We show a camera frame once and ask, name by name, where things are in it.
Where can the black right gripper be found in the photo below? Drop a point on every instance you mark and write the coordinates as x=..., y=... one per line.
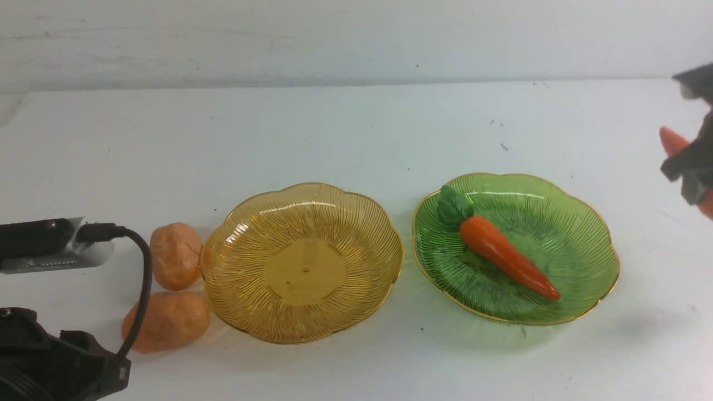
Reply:
x=693, y=165

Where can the green ribbed plastic plate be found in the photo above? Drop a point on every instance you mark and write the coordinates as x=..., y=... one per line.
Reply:
x=565, y=237

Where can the orange toy carrot front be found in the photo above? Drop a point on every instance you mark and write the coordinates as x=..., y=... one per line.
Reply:
x=485, y=239

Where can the orange toy carrot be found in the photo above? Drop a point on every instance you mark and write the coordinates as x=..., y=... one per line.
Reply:
x=673, y=144
x=485, y=239

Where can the orange toy carrot back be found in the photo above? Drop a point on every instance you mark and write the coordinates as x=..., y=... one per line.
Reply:
x=673, y=144

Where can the amber ribbed plastic plate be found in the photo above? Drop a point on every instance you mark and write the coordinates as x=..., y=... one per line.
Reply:
x=300, y=264

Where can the orange-brown toy potato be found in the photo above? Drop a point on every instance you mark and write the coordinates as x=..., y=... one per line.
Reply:
x=172, y=320
x=175, y=250

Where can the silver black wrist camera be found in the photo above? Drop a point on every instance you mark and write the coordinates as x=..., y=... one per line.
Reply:
x=49, y=245

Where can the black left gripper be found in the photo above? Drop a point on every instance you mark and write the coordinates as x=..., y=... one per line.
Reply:
x=36, y=365

